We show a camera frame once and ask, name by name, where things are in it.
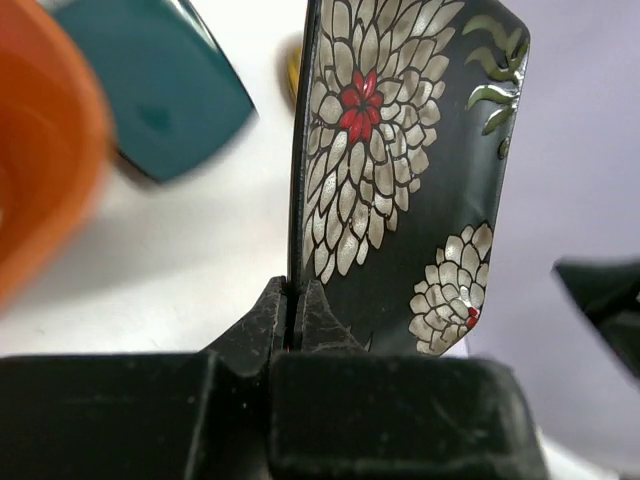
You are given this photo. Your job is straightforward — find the yellow patterned round plate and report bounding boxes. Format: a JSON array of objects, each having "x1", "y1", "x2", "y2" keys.
[{"x1": 285, "y1": 45, "x2": 302, "y2": 106}]

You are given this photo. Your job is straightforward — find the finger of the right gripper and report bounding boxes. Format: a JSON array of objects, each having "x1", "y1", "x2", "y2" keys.
[{"x1": 553, "y1": 259, "x2": 639, "y2": 377}]

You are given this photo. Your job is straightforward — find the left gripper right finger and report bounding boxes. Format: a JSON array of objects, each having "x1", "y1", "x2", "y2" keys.
[{"x1": 269, "y1": 281, "x2": 548, "y2": 480}]

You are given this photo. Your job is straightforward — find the orange plastic bin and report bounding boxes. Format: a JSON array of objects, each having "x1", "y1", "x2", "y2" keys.
[{"x1": 1, "y1": 1, "x2": 115, "y2": 305}]

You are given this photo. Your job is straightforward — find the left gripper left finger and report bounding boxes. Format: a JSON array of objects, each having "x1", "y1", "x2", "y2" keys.
[{"x1": 1, "y1": 277, "x2": 287, "y2": 479}]

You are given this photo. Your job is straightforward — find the black floral square plate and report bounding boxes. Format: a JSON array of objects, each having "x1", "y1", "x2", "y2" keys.
[{"x1": 288, "y1": 0, "x2": 531, "y2": 356}]

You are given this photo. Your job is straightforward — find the teal square plate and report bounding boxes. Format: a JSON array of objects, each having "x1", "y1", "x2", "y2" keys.
[{"x1": 51, "y1": 0, "x2": 254, "y2": 183}]

